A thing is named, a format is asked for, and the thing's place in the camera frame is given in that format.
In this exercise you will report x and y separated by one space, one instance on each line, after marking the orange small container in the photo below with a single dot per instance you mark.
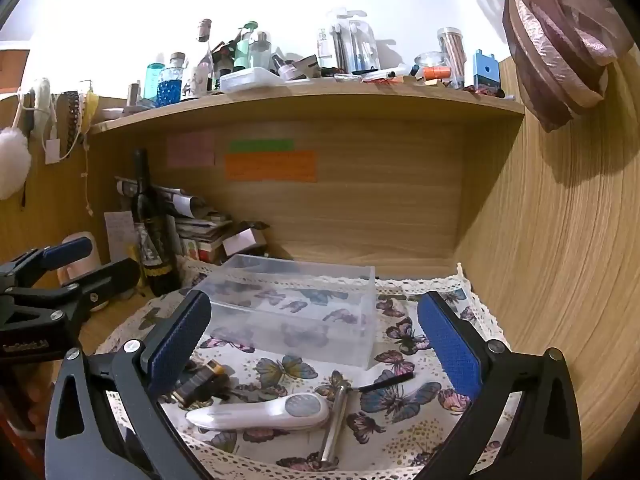
435 72

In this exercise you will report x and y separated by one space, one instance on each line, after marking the blue box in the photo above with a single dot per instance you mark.
484 71

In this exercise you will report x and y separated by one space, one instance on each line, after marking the white paper tag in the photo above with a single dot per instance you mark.
52 152

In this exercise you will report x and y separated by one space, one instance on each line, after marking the clear jar of brown sticks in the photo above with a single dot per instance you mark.
452 57

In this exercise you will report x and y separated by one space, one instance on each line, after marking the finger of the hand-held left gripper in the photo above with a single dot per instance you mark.
67 251
112 274

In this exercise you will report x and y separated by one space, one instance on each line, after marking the teal liquid bottle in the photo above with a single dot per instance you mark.
153 82

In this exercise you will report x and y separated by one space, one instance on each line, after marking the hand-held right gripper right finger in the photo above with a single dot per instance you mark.
450 347

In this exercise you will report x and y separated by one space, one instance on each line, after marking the green pump bottle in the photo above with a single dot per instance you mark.
243 47

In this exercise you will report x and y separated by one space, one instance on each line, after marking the white fluffy pompom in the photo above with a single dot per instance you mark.
12 162

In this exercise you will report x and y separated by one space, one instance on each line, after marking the white round puff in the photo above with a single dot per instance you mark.
42 102

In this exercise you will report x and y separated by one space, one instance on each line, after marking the brown pleated hat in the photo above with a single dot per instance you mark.
555 45

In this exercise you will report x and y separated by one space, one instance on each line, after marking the wooden shelf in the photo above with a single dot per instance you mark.
310 105

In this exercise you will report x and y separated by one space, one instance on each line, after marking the dark wine bottle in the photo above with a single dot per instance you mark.
156 260

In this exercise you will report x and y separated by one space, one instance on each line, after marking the tall clear corked bottle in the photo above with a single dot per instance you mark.
203 67

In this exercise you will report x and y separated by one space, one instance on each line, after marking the pink cylindrical cup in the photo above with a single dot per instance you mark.
82 265

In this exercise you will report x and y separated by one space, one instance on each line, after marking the orange sticky note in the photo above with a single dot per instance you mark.
271 166

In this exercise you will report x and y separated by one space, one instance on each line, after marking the metal roller tool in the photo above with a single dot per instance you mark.
336 425

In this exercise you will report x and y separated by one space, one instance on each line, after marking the white paper note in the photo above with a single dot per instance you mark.
120 235

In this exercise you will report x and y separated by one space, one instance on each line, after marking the green sticky note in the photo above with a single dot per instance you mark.
261 145

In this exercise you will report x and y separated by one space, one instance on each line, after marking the white flat plastic case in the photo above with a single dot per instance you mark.
248 79

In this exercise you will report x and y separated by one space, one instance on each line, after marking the clear glass pump bottle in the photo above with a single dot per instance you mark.
260 52

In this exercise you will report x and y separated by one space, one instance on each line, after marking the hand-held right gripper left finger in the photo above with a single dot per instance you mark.
180 345

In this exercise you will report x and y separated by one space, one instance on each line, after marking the butterfly print lace tablecloth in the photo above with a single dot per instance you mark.
405 430

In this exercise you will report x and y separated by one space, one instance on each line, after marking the pink sticky note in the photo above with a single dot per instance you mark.
191 149

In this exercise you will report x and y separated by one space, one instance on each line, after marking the stack of magazines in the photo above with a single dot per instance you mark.
197 230

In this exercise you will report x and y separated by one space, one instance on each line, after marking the small cardboard box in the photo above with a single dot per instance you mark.
245 241

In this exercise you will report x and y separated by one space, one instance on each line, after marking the small clear perfume bottle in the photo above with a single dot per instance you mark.
324 49

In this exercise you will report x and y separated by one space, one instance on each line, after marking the small black brush wand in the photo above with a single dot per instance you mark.
385 382

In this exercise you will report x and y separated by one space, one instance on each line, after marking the brown lace ribbon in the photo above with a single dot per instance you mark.
72 112

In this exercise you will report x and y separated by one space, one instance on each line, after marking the clear plastic storage box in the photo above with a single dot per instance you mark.
295 310

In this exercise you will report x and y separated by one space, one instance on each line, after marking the black and gold bottle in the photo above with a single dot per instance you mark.
202 382

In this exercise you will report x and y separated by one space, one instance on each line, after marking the white handheld facial massager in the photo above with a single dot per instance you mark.
250 415

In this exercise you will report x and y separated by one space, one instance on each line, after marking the clear acrylic organizer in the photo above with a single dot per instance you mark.
357 42

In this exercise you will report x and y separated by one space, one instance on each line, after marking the blue bead corked bottle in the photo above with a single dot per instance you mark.
171 87

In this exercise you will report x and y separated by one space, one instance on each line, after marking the round glass bowl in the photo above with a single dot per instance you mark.
429 58

